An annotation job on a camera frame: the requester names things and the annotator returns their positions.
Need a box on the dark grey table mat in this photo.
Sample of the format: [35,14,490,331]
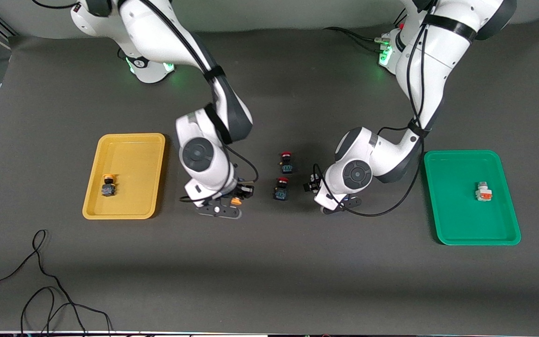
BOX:
[0,16,539,336]

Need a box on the yellow plastic tray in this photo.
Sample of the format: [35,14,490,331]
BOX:
[82,133,166,220]

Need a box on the green plastic tray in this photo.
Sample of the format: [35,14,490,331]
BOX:
[423,150,522,246]

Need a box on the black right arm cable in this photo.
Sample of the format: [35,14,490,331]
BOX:
[31,0,259,204]

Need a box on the black left base cable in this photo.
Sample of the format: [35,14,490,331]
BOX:
[324,26,392,53]

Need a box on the thin black loose cable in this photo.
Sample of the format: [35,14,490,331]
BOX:
[0,229,113,336]
[21,286,85,336]

